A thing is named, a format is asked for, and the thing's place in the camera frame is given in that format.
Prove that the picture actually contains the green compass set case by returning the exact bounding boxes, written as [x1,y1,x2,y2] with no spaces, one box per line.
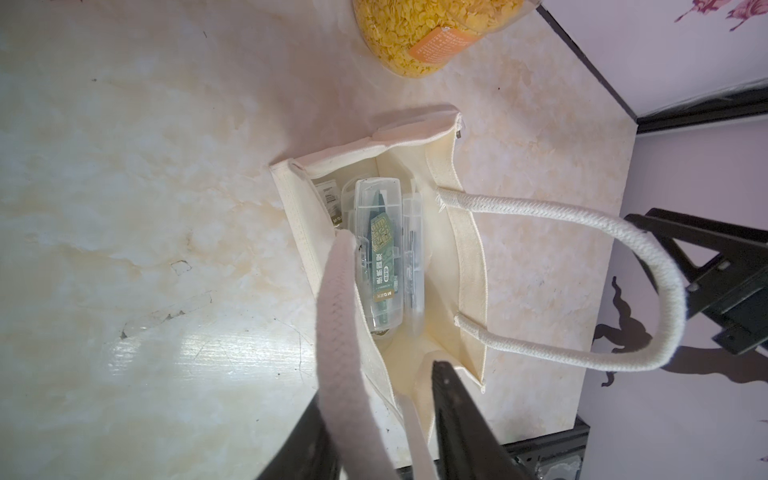
[352,177,403,336]

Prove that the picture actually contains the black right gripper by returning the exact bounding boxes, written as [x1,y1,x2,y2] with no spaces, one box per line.
[625,208,767,355]

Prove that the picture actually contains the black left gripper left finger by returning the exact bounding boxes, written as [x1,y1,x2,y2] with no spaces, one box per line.
[257,394,339,480]

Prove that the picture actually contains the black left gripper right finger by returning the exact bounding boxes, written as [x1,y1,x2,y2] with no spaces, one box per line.
[431,361,532,480]

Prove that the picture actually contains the compass set case blue red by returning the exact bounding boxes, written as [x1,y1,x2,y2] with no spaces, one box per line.
[403,193,425,337]

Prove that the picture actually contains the red-lid jar yellow flakes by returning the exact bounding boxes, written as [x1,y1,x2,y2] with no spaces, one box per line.
[352,0,540,78]

